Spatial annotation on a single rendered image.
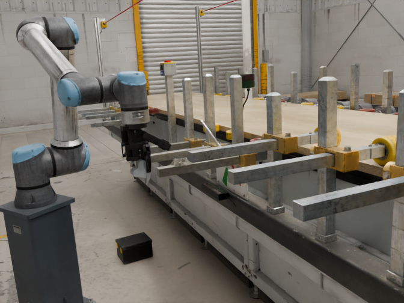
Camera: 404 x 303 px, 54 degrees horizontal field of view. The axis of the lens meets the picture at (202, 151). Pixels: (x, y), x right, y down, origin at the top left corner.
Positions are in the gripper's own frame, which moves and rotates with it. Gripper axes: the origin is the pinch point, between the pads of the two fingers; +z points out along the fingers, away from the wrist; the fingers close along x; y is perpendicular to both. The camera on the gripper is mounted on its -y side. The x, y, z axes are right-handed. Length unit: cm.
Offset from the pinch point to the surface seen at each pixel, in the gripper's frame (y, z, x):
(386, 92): -145, -16, -32
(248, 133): -52, -7, -20
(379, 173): -52, -5, 51
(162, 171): -4.8, -2.6, 1.4
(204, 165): -20.9, -2.4, 1.3
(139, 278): -10, 82, -83
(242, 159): -35.3, -2.5, 3.4
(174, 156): -18.0, -1.5, -23.7
